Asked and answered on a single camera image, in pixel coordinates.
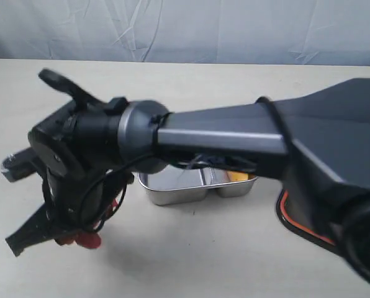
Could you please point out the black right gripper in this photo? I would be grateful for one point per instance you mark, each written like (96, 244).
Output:
(83, 170)

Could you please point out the steel two-compartment lunch box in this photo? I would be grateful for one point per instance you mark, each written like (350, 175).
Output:
(179, 186)

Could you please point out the yellow toy cheese wedge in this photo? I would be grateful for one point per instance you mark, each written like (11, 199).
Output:
(235, 176)

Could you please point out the grey lunch box lid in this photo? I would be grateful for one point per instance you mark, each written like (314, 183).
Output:
(291, 218)

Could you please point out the red toy sausage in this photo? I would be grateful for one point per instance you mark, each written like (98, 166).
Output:
(89, 241)

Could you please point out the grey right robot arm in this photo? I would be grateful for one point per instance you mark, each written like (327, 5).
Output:
(318, 146)

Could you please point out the white backdrop cloth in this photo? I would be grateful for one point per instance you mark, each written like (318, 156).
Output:
(264, 32)

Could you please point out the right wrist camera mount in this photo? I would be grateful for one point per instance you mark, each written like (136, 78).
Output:
(19, 165)

